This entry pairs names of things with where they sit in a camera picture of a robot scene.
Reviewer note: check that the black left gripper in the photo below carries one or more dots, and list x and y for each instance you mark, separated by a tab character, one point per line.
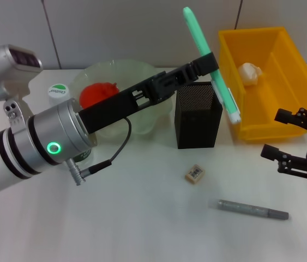
107	109

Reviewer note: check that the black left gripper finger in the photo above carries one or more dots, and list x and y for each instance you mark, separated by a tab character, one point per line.
197	66

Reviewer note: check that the orange fruit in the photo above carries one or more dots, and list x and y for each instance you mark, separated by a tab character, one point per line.
93	94

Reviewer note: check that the green utility knife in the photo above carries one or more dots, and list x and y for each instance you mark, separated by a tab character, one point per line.
197	32

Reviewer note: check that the clear green-label water bottle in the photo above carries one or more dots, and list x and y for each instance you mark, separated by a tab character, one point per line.
57	91

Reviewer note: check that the white paper ball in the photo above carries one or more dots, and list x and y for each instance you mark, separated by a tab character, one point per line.
250	73

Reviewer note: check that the silver glitter pen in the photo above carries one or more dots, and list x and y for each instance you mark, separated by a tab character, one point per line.
251	209

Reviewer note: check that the beige eraser with barcode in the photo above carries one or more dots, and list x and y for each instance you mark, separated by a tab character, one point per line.
195	173

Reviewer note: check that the green glass fruit plate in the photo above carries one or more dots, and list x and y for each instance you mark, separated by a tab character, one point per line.
142	122

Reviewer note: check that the black mesh pen holder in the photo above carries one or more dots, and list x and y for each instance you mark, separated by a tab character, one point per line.
197	128

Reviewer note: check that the yellow plastic bin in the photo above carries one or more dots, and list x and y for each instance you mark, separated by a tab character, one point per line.
278	109

